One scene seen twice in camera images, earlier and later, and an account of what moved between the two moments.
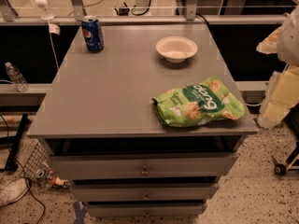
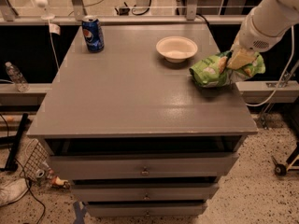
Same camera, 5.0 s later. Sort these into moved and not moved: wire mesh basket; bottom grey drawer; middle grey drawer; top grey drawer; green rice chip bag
Moved: green rice chip bag
Not moved: middle grey drawer; wire mesh basket; top grey drawer; bottom grey drawer
